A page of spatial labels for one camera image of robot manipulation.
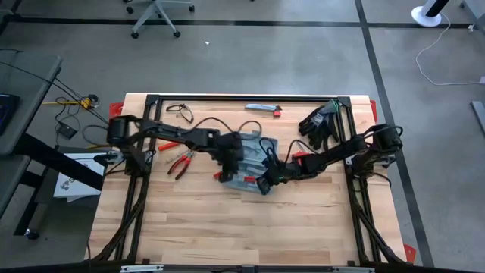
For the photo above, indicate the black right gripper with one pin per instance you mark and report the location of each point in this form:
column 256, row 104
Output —
column 284, row 172

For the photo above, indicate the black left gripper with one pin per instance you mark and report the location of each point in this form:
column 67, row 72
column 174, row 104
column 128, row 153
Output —
column 230, row 151

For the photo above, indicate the red bit holder set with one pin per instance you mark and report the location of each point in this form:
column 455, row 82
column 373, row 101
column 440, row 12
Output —
column 250, row 179

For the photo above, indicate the grey plastic tool case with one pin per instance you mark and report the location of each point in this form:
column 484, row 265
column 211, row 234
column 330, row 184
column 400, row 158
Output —
column 252, row 151

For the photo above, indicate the grey utility knife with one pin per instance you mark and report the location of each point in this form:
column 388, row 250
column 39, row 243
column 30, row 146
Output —
column 261, row 107

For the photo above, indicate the red hex key set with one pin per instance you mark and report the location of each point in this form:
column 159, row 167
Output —
column 277, row 113

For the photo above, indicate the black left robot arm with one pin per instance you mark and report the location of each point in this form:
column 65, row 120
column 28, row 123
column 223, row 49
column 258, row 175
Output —
column 170, row 132

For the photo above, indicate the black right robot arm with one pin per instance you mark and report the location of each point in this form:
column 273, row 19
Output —
column 341, row 151

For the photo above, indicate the small silver tool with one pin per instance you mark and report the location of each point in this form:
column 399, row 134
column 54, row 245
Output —
column 300, row 145

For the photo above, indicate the black grey work glove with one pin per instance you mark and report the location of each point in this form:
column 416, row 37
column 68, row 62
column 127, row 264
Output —
column 326, row 132
column 312, row 121

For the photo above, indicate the clear safety glasses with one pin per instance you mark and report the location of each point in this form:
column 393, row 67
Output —
column 175, row 107

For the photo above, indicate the red corner clamp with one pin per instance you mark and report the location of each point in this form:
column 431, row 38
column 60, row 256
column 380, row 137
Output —
column 409, row 253
column 373, row 110
column 115, row 110

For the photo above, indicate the white cardboard box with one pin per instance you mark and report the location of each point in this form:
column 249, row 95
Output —
column 76, row 182

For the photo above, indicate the black power adapter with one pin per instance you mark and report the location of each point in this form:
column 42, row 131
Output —
column 67, row 131

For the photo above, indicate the black side table stand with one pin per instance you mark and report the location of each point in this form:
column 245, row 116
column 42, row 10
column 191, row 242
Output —
column 57, row 159

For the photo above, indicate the white office chair base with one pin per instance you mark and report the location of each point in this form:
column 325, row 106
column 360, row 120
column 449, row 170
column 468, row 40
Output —
column 155, row 7

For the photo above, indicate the grey side table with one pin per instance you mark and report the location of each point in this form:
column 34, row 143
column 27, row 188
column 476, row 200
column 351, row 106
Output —
column 26, row 87

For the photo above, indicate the grey metal bar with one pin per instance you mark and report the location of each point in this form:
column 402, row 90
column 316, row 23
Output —
column 478, row 15
column 479, row 117

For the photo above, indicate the black keyboard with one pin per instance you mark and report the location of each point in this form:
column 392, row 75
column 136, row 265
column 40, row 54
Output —
column 7, row 113

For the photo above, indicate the white fan base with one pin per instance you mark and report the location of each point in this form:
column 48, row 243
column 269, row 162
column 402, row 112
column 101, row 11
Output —
column 424, row 17

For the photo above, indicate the silver edge bracket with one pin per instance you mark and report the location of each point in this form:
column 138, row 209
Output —
column 142, row 268
column 354, row 270

